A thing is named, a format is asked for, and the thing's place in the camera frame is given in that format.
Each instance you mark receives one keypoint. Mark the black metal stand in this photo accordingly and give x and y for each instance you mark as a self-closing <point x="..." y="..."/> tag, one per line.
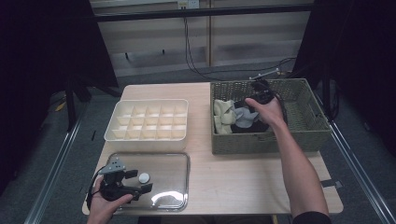
<point x="326" y="93"/>
<point x="71" y="102"/>

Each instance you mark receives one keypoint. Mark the dark curtain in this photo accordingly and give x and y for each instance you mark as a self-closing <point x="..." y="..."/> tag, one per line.
<point x="46" y="46"/>
<point x="358" y="46"/>

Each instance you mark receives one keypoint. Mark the white round disc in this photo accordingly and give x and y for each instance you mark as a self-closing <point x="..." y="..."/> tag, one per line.
<point x="144" y="178"/>

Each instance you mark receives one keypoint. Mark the person's black shirt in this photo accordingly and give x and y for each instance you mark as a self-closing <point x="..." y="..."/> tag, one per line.
<point x="311" y="218"/>

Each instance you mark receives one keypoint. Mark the metal floor rail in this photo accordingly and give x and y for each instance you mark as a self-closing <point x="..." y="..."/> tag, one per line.
<point x="53" y="180"/>
<point x="358" y="174"/>

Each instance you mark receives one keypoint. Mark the small yellow floor object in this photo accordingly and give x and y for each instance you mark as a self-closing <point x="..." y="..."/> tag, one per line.
<point x="60" y="106"/>

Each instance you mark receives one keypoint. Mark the cream divided organizer box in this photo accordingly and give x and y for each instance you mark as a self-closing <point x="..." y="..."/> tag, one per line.
<point x="146" y="143"/>

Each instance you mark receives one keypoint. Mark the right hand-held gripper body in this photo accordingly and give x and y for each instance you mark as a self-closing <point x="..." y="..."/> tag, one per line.
<point x="263" y="91"/>

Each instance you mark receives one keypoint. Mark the grey sock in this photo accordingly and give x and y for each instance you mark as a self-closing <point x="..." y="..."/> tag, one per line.
<point x="246" y="119"/>

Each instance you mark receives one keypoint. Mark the grey tape piece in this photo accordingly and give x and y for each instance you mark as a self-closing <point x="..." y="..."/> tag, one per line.
<point x="330" y="183"/>

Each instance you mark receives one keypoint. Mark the black horizontal bar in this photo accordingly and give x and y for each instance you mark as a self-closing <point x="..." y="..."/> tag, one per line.
<point x="218" y="11"/>

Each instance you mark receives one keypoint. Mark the green woven basket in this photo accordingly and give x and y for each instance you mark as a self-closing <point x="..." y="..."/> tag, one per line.
<point x="299" y="115"/>

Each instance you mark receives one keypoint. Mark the beige sock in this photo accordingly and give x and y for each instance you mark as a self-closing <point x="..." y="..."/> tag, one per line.
<point x="222" y="109"/>
<point x="221" y="128"/>

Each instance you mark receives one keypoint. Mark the person's right hand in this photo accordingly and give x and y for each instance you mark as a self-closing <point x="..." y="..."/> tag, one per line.
<point x="269" y="113"/>

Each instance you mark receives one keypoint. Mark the person's left hand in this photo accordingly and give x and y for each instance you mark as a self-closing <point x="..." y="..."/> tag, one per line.
<point x="99" y="208"/>

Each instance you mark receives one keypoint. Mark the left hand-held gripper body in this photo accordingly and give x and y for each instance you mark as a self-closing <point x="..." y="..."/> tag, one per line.
<point x="113" y="186"/>

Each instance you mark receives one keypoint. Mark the white wall outlet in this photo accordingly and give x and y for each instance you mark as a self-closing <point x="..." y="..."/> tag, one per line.
<point x="193" y="3"/>

